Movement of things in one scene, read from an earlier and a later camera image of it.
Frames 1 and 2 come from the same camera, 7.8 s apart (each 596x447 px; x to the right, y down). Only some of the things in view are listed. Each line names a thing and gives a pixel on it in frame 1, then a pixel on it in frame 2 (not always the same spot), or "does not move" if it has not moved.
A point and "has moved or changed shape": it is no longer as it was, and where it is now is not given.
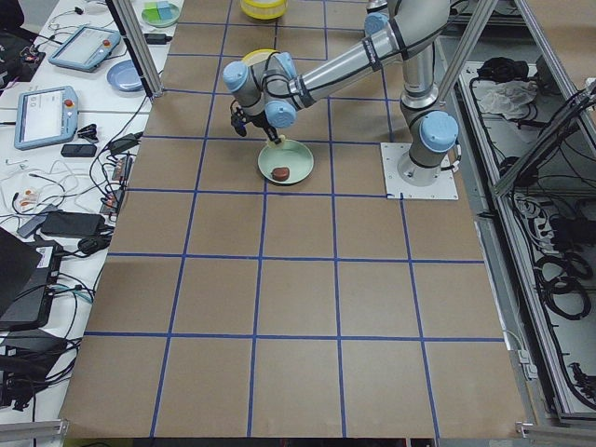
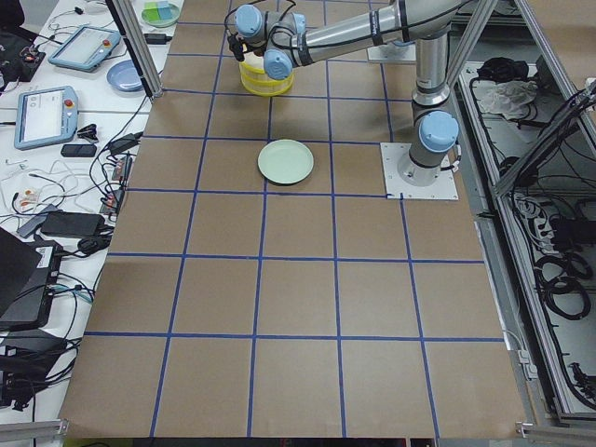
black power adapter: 125,142 does not move
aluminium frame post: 136,39 does not move
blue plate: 123,75 does not move
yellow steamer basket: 263,9 has moved or changed shape
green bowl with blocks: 160,13 does not move
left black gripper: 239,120 to 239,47
